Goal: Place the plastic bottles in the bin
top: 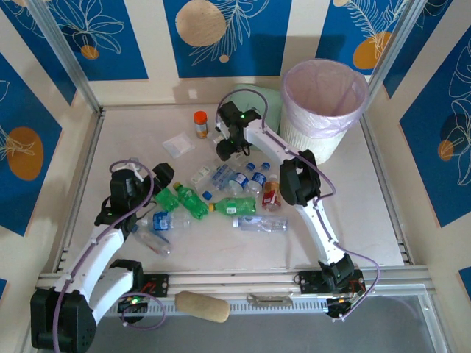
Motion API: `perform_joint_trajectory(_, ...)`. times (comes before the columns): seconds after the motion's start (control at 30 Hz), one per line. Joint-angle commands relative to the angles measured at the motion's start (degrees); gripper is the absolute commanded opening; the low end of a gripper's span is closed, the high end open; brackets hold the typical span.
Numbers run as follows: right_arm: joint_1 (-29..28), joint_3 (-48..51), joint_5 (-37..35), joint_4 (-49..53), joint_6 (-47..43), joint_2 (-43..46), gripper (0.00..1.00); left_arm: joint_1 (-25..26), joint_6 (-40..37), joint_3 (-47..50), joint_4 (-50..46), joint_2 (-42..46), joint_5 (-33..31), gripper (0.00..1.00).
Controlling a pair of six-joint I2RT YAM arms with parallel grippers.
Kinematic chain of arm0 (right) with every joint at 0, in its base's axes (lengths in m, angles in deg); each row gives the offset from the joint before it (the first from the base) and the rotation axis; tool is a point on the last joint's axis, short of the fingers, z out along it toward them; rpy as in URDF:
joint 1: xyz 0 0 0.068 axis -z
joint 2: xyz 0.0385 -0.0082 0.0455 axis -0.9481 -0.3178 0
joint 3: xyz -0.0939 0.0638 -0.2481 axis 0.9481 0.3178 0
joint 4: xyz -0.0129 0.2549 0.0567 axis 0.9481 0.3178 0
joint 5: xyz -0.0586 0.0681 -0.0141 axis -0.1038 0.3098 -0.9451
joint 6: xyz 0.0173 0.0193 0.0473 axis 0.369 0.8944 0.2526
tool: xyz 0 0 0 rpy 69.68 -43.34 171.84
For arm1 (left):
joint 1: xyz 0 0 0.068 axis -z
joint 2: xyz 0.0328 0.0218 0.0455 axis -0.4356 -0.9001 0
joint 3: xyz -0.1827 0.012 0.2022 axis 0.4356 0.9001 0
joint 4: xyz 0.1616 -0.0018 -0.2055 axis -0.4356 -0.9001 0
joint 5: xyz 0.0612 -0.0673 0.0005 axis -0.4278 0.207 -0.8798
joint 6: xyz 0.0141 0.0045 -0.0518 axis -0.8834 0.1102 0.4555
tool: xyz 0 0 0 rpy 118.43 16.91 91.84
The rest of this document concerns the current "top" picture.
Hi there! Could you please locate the clear bottle pale label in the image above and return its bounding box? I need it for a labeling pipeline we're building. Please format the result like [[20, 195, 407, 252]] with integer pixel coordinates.
[[232, 215, 290, 233]]

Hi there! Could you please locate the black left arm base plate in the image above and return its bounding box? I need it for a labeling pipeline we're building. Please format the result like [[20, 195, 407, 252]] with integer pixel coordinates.
[[139, 274, 170, 299]]

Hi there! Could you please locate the long green soda bottle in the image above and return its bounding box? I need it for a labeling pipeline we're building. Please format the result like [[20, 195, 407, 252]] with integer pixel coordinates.
[[208, 196, 257, 216]]

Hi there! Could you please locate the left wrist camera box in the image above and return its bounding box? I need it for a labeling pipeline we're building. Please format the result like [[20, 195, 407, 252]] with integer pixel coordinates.
[[117, 160, 144, 181]]

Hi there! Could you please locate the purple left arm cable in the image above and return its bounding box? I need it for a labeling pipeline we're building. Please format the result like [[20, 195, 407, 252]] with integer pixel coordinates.
[[53, 158, 166, 352]]

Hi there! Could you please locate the aluminium frame rail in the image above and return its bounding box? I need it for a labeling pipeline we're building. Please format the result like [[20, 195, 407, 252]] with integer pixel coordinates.
[[32, 267, 437, 303]]

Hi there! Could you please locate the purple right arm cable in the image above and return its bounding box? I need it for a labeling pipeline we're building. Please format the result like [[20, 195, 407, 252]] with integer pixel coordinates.
[[219, 89, 382, 319]]

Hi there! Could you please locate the crushed clear bottle red label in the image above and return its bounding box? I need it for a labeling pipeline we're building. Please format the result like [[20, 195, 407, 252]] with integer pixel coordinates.
[[132, 227, 173, 257]]

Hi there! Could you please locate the aluminium frame post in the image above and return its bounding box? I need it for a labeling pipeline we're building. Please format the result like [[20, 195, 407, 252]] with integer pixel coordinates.
[[27, 0, 105, 115], [362, 0, 430, 111]]

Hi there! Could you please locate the white trash bin pink liner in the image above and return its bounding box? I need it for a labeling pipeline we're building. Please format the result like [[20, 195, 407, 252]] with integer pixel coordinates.
[[281, 58, 369, 139]]

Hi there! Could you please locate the orange capped pill bottle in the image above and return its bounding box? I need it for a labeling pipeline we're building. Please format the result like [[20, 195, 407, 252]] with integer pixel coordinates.
[[193, 110, 210, 140]]

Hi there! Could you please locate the aluminium side rail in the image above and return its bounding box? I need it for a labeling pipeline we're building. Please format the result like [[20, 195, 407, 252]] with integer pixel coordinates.
[[51, 110, 106, 275], [360, 112, 415, 268]]

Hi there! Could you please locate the red label drink bottle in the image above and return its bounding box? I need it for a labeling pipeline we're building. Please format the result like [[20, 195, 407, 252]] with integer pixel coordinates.
[[261, 174, 284, 213]]

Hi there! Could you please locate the crushed blue label bottle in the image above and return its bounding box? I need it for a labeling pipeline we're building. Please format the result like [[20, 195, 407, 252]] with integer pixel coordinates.
[[141, 210, 192, 232]]

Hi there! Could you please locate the beige wooden handle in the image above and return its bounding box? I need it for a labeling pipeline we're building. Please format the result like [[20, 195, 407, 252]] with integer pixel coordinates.
[[174, 290, 231, 324]]

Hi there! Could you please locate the metal latch plate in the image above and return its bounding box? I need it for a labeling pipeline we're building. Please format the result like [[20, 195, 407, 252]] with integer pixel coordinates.
[[246, 293, 294, 306]]

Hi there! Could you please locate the soda water bottle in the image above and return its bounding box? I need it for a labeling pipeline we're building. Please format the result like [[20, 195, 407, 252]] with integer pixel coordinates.
[[202, 163, 236, 199]]

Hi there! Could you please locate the small clear plastic bag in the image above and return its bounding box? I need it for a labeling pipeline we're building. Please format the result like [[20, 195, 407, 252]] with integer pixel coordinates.
[[162, 132, 196, 160]]

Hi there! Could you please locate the small circuit board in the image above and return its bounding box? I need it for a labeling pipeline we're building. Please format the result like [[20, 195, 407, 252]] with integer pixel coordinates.
[[116, 296, 151, 314], [325, 296, 365, 318]]

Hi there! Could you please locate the grey slotted cable duct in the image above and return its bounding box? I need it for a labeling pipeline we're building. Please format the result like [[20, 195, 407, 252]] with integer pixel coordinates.
[[99, 299, 430, 318]]

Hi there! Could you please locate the white ribbed waste bin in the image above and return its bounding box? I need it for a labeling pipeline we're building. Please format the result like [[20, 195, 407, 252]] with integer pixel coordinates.
[[279, 110, 350, 165]]

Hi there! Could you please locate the green plastic bottle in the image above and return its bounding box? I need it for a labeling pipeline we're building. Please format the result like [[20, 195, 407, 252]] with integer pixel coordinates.
[[172, 182, 209, 221], [152, 185, 181, 211]]

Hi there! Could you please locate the green plastic lidded box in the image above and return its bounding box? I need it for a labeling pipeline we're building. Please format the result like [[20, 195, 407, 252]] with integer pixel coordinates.
[[230, 83, 284, 135]]

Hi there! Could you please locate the blue capped blue label bottle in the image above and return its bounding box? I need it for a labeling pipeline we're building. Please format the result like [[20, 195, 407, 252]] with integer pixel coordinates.
[[247, 161, 272, 196], [226, 161, 257, 196]]

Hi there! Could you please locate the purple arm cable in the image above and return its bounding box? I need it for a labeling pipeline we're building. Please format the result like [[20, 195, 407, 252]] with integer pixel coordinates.
[[53, 158, 166, 352], [219, 89, 382, 319]]

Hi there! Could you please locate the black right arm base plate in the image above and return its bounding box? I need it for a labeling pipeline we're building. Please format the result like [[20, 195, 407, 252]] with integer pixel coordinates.
[[294, 271, 367, 295]]

